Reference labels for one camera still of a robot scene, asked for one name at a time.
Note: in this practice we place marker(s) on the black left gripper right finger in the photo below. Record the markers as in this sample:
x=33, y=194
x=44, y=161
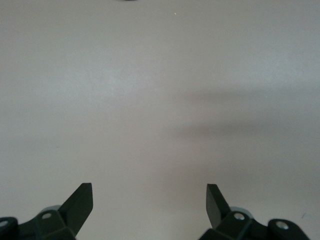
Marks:
x=215, y=207

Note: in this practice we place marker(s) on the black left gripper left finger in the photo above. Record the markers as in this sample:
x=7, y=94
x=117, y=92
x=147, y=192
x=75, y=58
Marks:
x=75, y=207

